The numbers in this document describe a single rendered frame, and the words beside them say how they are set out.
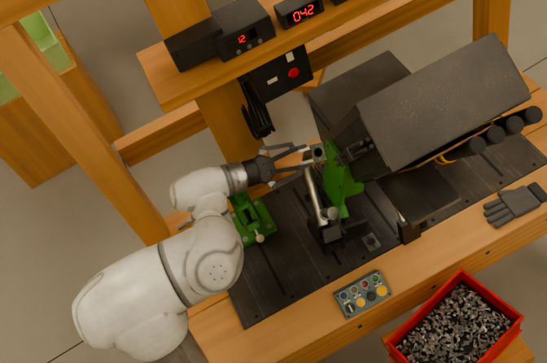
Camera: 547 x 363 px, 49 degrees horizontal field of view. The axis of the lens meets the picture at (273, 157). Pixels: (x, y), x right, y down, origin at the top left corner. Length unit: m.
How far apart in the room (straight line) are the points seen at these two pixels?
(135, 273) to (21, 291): 2.54
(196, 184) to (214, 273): 0.60
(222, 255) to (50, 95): 0.79
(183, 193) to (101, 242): 1.91
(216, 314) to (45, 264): 1.80
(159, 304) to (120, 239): 2.36
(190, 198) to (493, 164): 1.00
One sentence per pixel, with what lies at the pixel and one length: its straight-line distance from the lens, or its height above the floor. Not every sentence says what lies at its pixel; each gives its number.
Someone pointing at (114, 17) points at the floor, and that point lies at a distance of 4.94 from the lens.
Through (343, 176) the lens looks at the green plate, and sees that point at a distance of 1.66.
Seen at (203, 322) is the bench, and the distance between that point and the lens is 1.95.
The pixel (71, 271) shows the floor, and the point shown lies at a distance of 3.47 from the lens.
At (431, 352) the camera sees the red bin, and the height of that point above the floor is 0.88.
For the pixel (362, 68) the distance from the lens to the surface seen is 1.91.
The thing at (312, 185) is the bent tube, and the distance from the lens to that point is 1.84.
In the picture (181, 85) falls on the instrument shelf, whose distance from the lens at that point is 1.60.
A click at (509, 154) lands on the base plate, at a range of 2.09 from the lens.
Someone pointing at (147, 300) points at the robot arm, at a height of 1.69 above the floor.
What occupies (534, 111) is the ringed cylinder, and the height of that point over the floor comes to 1.50.
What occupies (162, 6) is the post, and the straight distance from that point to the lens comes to 1.57.
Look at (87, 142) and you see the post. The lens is 1.76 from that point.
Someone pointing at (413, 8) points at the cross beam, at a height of 1.24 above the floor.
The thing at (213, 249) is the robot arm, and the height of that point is 1.72.
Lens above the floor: 2.55
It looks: 49 degrees down
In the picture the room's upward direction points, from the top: 22 degrees counter-clockwise
